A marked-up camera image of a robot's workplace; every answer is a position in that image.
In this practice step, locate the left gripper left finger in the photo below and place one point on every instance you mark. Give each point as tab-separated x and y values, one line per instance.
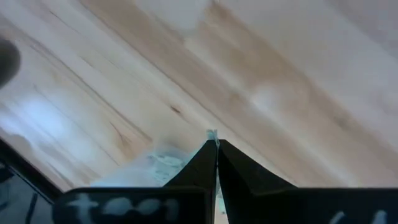
199	174

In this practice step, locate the black mug with yellow inside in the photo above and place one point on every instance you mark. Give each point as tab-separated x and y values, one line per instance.
7	62

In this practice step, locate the black aluminium table frame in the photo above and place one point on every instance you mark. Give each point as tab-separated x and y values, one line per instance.
31	175

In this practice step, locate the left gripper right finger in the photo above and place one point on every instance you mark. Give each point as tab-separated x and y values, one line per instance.
248	186

